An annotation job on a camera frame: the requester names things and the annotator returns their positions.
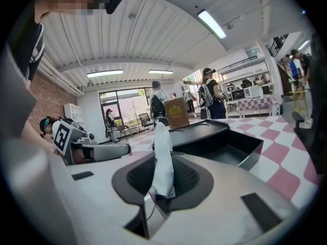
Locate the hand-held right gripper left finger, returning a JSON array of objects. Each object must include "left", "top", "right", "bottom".
[{"left": 48, "top": 151, "right": 156, "bottom": 241}]

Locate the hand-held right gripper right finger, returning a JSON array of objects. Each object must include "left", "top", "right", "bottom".
[{"left": 149, "top": 153, "right": 299, "bottom": 245}]

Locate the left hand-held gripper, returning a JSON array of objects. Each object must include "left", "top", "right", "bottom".
[{"left": 52, "top": 119, "right": 132, "bottom": 166}]

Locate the white cloth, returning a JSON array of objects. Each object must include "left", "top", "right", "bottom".
[{"left": 149, "top": 119, "right": 176, "bottom": 199}]

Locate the black drawer box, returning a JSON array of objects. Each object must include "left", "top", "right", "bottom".
[{"left": 152, "top": 118, "right": 264, "bottom": 172}]

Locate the brown book-shaped box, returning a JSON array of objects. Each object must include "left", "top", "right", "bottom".
[{"left": 164, "top": 97, "right": 190, "bottom": 129}]

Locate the brown chair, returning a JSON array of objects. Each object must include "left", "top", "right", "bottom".
[{"left": 116, "top": 124, "right": 134, "bottom": 142}]

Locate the coat rack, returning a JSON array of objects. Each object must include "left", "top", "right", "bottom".
[{"left": 129, "top": 101, "right": 141, "bottom": 124}]

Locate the black mesh chair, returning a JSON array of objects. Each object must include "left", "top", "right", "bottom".
[{"left": 138, "top": 112, "right": 154, "bottom": 132}]

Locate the white cube shelf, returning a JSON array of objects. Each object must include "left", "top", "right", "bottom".
[{"left": 63, "top": 103, "right": 84, "bottom": 124}]

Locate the black microwave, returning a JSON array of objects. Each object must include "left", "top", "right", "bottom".
[{"left": 231, "top": 89, "right": 245, "bottom": 101}]

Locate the white microwave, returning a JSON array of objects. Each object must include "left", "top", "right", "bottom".
[{"left": 244, "top": 85, "right": 264, "bottom": 99}]

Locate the white shelf unit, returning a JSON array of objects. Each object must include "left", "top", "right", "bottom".
[{"left": 218, "top": 56, "right": 276, "bottom": 104}]

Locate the person's black shirt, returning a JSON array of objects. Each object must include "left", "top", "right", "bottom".
[{"left": 7, "top": 21, "right": 45, "bottom": 83}]

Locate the yellow round table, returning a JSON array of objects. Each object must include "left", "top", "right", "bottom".
[{"left": 288, "top": 89, "right": 311, "bottom": 117}]

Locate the black railing staircase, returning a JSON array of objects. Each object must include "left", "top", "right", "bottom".
[{"left": 268, "top": 34, "right": 290, "bottom": 58}]

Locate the black frame glass door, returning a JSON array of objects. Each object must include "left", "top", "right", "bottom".
[{"left": 99, "top": 87, "right": 154, "bottom": 137}]

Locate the black head camera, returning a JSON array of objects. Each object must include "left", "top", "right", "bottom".
[{"left": 104, "top": 0, "right": 126, "bottom": 15}]

